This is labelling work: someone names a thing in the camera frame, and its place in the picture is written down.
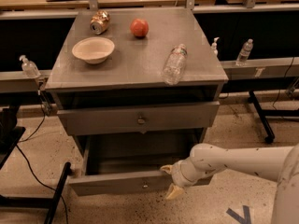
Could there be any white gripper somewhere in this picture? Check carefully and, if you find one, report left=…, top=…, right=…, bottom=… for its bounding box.
left=160, top=158, right=205, bottom=200

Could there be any grey drawer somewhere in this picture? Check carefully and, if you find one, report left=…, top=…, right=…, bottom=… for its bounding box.
left=70, top=129, right=202, bottom=196
left=57, top=102, right=220, bottom=135

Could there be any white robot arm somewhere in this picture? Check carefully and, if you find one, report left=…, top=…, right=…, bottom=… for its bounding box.
left=161, top=143, right=299, bottom=224

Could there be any grey top drawer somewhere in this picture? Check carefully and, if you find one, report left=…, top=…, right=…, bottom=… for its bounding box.
left=57, top=102, right=220, bottom=135

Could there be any grey three-drawer cabinet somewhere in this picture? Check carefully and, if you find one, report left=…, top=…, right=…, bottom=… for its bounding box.
left=45, top=7, right=229, bottom=173

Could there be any black rolling stand leg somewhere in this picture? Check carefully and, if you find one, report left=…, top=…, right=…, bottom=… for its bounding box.
left=248, top=91, right=299, bottom=144

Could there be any clear plastic water bottle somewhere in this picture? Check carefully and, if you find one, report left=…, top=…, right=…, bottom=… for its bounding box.
left=162, top=44, right=187, bottom=85

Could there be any small white pump bottle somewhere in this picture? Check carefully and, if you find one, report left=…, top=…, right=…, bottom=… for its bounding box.
left=211, top=37, right=219, bottom=56

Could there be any upright water bottle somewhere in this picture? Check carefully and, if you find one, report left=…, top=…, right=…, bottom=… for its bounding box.
left=235, top=39, right=253, bottom=66

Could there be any white paper bowl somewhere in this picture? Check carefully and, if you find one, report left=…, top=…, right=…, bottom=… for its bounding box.
left=72, top=37, right=115, bottom=64

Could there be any red apple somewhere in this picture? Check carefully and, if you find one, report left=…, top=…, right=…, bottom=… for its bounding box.
left=130, top=19, right=149, bottom=38

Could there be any crushed gold soda can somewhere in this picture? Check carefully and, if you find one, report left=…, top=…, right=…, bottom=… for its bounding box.
left=90, top=10, right=110, bottom=35

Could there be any hand sanitizer pump bottle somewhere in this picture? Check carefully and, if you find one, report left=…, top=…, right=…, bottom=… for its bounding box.
left=20, top=55, right=41, bottom=78

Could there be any black floor cable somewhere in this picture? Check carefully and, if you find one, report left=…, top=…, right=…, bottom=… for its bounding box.
left=15, top=103, right=69, bottom=224

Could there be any black table leg frame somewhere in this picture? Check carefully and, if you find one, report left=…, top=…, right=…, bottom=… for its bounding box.
left=0, top=126, right=72, bottom=224

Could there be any grey metal rail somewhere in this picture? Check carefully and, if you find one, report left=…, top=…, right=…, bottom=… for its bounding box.
left=0, top=57, right=299, bottom=93

